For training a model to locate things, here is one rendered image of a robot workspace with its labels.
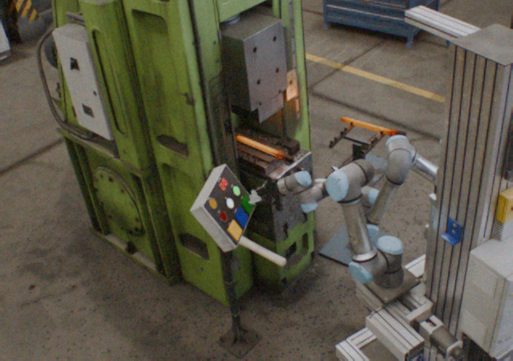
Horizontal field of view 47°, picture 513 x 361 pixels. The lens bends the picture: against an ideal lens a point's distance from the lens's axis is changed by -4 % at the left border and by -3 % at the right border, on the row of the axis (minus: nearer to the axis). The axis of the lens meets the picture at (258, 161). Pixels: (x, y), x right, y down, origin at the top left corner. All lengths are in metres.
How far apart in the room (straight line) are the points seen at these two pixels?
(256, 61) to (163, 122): 0.67
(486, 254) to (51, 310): 2.87
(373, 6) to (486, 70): 4.94
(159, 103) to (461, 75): 1.73
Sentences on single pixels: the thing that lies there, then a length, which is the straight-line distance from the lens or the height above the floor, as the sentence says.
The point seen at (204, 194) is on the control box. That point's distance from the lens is 2.90.
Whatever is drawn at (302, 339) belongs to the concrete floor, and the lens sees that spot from 3.74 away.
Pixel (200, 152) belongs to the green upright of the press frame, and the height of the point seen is 1.21.
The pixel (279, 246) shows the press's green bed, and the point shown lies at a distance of 3.69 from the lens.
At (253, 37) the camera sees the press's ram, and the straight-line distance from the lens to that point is 3.00.
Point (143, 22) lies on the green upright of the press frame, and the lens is 3.16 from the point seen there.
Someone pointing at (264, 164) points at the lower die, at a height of 0.98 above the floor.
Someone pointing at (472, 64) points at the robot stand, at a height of 1.98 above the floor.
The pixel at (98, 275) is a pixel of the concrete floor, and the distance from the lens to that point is 4.41.
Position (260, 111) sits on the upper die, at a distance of 3.18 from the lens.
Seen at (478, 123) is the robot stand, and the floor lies 1.76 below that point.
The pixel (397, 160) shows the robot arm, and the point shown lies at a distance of 2.87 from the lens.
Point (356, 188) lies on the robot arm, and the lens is 2.54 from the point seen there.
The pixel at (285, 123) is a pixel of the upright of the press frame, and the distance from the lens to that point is 3.64.
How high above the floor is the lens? 2.95
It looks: 35 degrees down
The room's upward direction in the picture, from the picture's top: 7 degrees counter-clockwise
